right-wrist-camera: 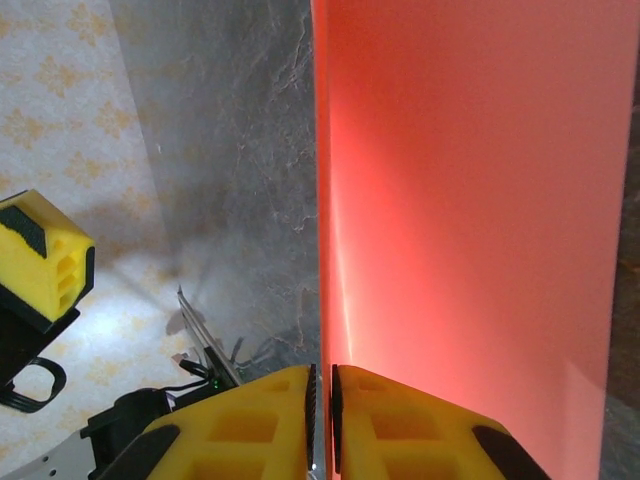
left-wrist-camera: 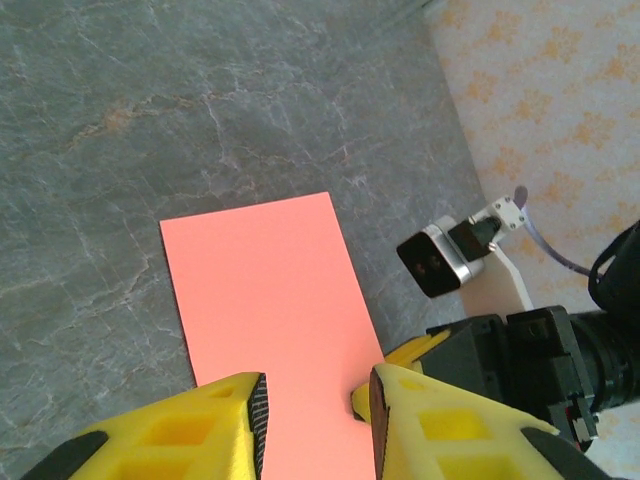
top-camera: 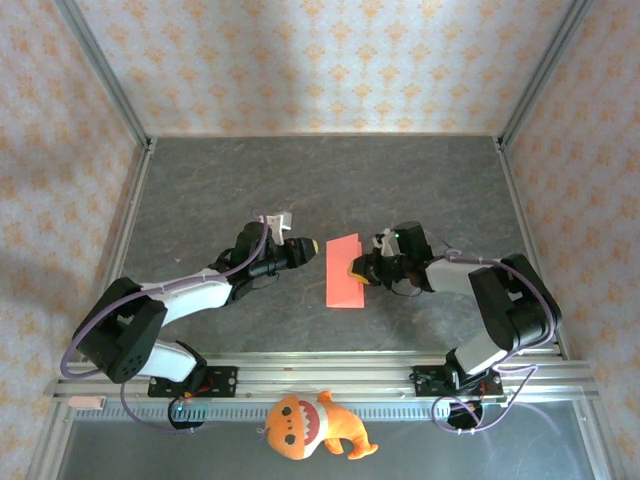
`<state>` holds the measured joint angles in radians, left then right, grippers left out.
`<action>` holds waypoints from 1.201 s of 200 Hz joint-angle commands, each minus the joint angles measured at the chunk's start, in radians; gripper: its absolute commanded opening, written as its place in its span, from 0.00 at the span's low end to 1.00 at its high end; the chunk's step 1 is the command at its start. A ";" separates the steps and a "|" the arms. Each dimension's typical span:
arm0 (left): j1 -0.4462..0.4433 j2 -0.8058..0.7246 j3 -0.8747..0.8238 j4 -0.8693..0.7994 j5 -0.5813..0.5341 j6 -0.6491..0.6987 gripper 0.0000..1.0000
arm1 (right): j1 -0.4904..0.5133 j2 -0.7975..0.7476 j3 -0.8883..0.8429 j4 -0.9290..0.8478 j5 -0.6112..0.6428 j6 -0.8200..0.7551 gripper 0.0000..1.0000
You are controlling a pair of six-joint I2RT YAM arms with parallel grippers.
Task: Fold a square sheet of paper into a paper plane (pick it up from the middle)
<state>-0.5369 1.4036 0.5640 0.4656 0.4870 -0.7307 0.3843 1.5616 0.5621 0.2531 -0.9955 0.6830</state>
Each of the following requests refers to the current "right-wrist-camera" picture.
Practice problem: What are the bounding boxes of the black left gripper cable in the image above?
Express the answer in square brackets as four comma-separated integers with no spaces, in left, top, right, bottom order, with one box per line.
[0,357,69,415]

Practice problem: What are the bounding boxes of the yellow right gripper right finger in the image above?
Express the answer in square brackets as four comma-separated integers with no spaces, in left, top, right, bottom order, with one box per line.
[329,364,556,480]

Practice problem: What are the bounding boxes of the pink paper sheet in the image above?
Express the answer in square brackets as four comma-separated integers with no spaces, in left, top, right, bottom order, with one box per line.
[309,0,640,480]

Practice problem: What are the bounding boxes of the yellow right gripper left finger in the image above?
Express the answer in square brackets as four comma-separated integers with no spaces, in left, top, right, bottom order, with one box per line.
[107,363,319,480]

